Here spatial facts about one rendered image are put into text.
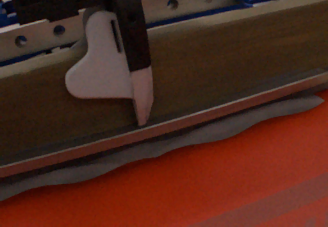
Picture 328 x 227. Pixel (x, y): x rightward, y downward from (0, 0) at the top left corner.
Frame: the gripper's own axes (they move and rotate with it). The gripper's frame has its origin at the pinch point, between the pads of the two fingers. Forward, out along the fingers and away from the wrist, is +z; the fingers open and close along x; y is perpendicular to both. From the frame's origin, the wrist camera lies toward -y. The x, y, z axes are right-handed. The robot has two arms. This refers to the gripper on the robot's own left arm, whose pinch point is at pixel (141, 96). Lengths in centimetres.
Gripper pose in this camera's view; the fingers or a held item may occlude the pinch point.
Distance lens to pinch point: 26.6
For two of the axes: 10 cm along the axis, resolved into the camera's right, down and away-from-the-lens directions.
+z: 1.9, 9.0, 3.9
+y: -9.6, 2.6, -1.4
